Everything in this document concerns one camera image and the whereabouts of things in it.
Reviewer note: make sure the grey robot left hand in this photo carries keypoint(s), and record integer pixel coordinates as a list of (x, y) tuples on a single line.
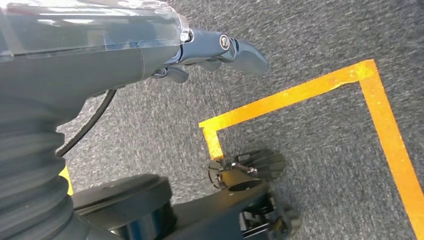
[(82, 66)]

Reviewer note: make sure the black robot mobile base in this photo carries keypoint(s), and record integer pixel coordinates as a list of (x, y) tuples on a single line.
[(198, 215)]

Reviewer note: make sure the yellow floor tape square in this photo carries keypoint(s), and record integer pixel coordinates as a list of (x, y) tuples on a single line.
[(298, 91)]

